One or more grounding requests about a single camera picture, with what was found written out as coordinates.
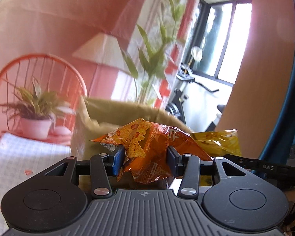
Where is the yellow chips bag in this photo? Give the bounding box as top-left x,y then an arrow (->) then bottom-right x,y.
190,129 -> 242,157

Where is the orange chips bag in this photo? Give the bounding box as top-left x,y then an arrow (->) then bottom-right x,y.
93,118 -> 212,184

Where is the brown cardboard box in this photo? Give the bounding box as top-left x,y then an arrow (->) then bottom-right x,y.
70,96 -> 192,160

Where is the pink round object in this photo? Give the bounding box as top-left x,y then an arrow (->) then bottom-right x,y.
53,126 -> 72,136

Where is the wooden headboard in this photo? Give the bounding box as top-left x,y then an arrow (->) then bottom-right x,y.
216,0 -> 295,158

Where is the potted plant white pot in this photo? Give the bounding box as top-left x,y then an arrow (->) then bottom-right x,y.
0,77 -> 75,140

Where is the blue plaid bed sheet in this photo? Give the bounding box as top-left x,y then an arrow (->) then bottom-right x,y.
0,133 -> 71,235

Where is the black exercise bike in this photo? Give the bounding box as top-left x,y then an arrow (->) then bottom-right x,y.
166,63 -> 232,132

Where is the red wooden chair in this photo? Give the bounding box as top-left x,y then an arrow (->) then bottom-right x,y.
0,53 -> 87,146

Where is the tall green bamboo plant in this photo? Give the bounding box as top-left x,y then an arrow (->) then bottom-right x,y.
121,0 -> 187,106

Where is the woven lamp shade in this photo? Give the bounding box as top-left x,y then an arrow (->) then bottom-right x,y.
72,32 -> 130,74

